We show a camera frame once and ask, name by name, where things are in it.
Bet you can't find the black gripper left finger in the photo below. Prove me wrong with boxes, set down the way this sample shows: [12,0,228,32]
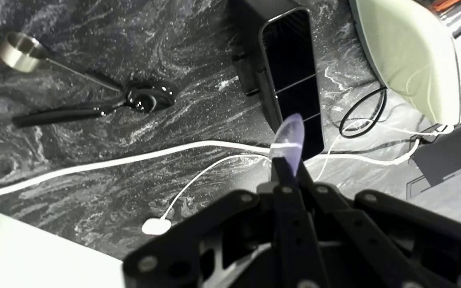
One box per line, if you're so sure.
[122,156,300,288]

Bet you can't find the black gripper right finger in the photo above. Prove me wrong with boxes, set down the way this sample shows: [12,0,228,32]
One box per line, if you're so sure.
[294,163,461,288]

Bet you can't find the black utensil holder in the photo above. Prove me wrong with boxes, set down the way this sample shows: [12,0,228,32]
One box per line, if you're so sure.
[233,0,326,161]

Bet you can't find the cream and chrome toaster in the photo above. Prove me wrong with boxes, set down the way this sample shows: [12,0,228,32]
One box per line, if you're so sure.
[348,0,461,129]

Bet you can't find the white chair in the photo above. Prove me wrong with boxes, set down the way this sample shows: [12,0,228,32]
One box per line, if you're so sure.
[0,201,129,288]

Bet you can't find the steel measuring spoon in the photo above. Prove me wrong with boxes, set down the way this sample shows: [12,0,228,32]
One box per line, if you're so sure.
[0,30,127,96]

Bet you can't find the thin white charger cable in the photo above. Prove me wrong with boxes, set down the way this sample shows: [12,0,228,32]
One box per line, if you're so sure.
[140,152,276,236]

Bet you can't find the black power cable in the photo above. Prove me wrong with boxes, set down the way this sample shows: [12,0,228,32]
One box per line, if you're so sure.
[338,84,391,139]

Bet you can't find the thick white cable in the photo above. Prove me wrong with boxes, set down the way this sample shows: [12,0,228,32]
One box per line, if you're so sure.
[0,139,422,203]

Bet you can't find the black handled measuring spoon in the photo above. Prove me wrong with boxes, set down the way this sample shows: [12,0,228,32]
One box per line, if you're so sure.
[12,81,178,129]

